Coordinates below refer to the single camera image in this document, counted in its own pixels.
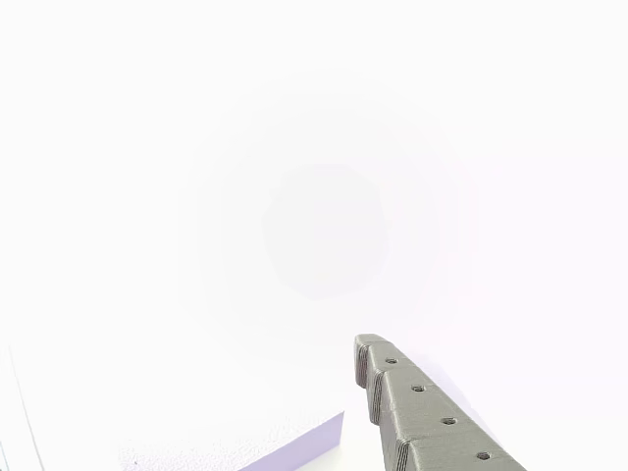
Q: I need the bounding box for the purple cube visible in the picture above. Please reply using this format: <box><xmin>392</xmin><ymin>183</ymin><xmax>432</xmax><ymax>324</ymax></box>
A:
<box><xmin>117</xmin><ymin>410</ymin><xmax>345</xmax><ymax>471</ymax></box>

